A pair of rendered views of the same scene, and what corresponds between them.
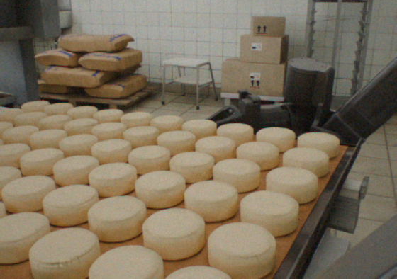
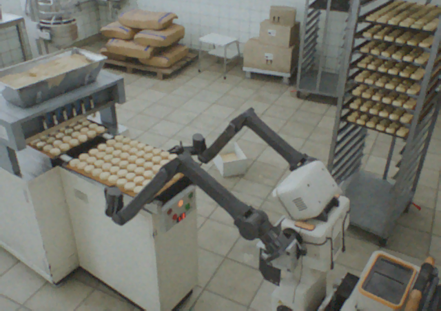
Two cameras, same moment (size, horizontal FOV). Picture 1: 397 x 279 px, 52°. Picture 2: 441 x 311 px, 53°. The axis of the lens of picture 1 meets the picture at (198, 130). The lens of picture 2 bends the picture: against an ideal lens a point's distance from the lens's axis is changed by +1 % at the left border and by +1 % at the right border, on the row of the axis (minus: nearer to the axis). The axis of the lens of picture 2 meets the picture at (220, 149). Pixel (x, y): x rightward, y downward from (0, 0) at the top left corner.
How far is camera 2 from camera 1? 179 cm
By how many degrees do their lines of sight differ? 13
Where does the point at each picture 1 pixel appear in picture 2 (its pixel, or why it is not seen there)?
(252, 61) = (268, 43)
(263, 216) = not seen: hidden behind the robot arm
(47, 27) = (120, 101)
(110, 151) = (139, 163)
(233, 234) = not seen: hidden behind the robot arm
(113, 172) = (139, 169)
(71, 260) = (130, 187)
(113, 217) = (138, 180)
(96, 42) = (147, 22)
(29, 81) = (113, 116)
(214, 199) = not seen: hidden behind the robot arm
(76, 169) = (131, 168)
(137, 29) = (182, 4)
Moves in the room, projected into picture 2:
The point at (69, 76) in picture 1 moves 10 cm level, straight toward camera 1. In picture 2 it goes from (127, 49) to (127, 51)
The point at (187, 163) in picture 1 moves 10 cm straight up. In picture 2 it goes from (155, 168) to (154, 151)
